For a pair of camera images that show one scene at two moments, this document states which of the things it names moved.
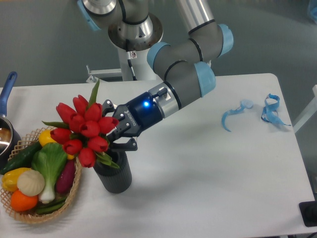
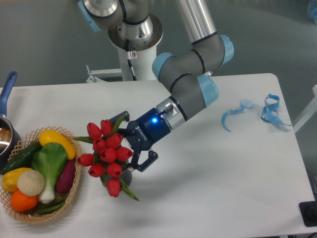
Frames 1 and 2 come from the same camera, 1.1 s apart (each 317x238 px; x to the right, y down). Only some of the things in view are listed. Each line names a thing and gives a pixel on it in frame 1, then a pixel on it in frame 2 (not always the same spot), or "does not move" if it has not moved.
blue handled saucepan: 10,138 does not move
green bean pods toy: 42,208 does not move
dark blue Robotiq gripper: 141,113 to 146,129
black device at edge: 308,211 does not move
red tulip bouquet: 84,136 to 108,152
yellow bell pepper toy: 9,178 does not move
